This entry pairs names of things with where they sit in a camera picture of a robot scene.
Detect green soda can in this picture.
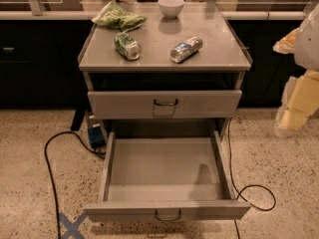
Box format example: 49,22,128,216
114,32,142,61

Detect closed grey upper drawer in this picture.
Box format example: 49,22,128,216
88,90,241,120

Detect dark counter cabinets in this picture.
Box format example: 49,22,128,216
0,20,305,109

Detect green chip bag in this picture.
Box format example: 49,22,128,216
92,2,147,32

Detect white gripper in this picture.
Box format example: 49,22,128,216
273,4,319,137

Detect open grey lower drawer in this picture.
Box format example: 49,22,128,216
85,132,251,222

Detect blue tape cross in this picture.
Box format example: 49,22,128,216
59,213,87,239

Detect blue power box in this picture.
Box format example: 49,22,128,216
86,112,106,148

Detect white ceramic bowl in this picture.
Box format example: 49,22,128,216
158,0,184,18

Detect grey drawer cabinet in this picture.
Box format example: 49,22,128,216
80,3,251,138

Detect silver blue redbull can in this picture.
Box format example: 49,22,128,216
170,36,203,63

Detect black cable right floor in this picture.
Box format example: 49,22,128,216
226,118,277,239

